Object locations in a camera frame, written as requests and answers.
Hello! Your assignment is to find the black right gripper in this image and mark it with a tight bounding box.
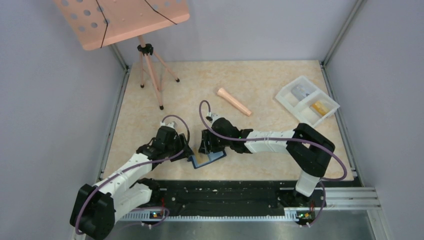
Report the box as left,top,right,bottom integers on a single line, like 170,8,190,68
199,128,232,155

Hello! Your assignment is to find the blue card holder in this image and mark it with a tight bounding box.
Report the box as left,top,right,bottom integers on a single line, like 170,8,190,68
187,150,227,169

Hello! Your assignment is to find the gold credit card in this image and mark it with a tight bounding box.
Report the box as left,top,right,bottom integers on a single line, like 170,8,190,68
311,100,330,116
193,145,209,166

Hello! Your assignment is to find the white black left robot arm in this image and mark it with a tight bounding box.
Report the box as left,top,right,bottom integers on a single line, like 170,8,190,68
69,123,193,240

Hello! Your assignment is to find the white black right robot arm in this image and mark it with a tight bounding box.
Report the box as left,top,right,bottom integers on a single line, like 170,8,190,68
198,117,335,206

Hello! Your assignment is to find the silver card in tray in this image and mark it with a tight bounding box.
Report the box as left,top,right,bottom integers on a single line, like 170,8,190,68
290,84,315,101

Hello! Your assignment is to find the pink tapered stick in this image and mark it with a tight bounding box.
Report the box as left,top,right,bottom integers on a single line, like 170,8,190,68
216,87,252,117

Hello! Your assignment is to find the white plastic divided tray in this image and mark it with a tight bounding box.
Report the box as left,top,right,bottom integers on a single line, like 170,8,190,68
275,75,340,128

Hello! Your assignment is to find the pink music stand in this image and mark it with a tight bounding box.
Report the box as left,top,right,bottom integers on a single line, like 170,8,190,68
55,0,190,110

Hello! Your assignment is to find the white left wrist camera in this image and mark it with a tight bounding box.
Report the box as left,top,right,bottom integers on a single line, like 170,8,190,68
160,121,178,130

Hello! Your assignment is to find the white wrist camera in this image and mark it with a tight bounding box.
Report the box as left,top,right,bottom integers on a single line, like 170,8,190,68
205,112,222,124
160,121,178,130

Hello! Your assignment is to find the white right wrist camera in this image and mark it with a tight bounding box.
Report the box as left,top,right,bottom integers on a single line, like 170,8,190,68
205,112,222,124

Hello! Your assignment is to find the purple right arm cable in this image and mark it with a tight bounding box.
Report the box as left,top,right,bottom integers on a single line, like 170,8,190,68
198,99,348,228

